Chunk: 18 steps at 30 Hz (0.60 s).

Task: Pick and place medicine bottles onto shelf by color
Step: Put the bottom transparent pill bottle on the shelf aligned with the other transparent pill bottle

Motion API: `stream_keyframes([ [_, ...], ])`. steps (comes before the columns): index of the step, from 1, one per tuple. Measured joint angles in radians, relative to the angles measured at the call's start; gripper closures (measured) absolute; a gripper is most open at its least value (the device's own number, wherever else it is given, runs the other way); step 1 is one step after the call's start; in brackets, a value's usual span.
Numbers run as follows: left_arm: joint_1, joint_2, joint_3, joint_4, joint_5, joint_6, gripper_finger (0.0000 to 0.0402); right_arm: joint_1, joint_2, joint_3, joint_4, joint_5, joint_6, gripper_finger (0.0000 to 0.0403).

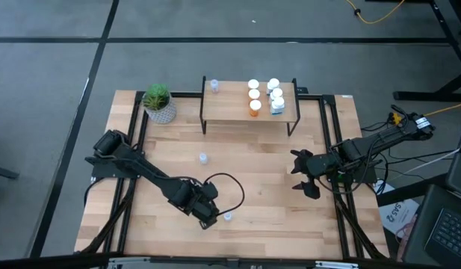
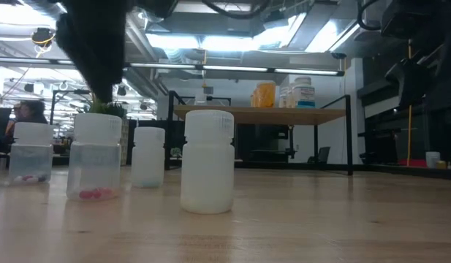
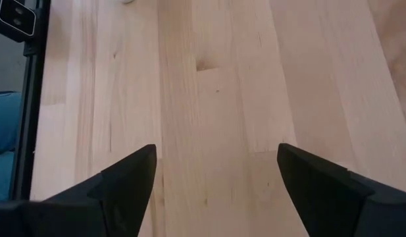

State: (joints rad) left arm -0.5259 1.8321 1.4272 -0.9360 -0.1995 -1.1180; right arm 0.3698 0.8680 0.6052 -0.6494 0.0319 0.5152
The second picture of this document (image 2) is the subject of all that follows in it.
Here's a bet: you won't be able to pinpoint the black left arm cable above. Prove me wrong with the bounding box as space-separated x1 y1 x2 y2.
201 0 270 20

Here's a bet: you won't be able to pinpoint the milky white plastic bottle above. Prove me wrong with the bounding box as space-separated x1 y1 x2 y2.
180 109 236 216

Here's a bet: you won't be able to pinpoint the wooden shelf black metal legs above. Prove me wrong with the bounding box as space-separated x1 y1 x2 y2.
164 90 355 176

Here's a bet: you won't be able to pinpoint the long LED light bar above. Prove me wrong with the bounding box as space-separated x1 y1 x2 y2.
0 56 346 77

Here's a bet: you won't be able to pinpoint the person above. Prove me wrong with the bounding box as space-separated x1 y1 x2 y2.
4 100 50 145

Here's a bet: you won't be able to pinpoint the clear bottle red white pills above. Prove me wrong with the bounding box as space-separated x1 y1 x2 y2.
8 121 55 186

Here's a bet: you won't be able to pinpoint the translucent bottle bluish contents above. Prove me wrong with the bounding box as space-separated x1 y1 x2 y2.
131 126 166 189

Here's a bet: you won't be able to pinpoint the green succulent in patterned pot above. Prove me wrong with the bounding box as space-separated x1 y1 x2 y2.
77 96 130 166

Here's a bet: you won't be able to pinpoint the yellow hanging cable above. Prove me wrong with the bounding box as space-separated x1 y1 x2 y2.
406 39 414 167

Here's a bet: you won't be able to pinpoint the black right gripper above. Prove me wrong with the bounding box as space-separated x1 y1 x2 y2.
384 36 451 114

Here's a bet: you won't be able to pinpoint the white cup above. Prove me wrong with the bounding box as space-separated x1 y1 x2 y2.
425 151 441 169

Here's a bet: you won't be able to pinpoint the red flat object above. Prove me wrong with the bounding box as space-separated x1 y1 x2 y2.
397 158 428 168

